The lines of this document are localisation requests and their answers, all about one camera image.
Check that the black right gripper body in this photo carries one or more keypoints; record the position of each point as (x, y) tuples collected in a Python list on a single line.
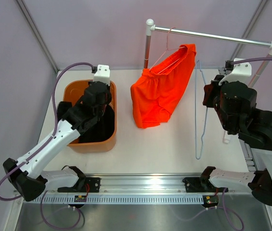
[(213, 98)]

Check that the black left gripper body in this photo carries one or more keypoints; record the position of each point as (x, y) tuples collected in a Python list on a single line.
[(100, 112)]

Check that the black shorts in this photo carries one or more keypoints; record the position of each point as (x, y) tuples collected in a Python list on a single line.
[(93, 127)]

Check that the blue wire hanger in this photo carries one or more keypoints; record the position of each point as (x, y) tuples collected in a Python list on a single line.
[(198, 153)]

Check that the orange shorts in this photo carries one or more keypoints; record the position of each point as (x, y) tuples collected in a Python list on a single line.
[(156, 94)]

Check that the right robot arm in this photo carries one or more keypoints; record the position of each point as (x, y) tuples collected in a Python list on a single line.
[(235, 105)]

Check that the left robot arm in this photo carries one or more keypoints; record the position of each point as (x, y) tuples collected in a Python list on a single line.
[(27, 174)]

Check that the orange plastic basket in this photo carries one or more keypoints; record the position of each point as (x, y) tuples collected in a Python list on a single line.
[(72, 93)]

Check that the silver clothes rack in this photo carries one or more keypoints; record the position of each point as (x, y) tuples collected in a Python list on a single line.
[(151, 27)]

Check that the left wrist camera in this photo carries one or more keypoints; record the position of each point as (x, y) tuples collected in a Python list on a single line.
[(102, 74)]

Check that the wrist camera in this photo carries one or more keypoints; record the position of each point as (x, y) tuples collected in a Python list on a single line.
[(238, 72), (102, 74)]

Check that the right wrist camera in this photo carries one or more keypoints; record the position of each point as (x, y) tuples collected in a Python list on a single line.
[(238, 72)]

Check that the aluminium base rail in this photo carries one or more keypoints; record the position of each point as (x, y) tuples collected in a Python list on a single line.
[(140, 184)]

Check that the white slotted cable duct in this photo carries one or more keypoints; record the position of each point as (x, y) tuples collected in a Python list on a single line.
[(121, 199)]

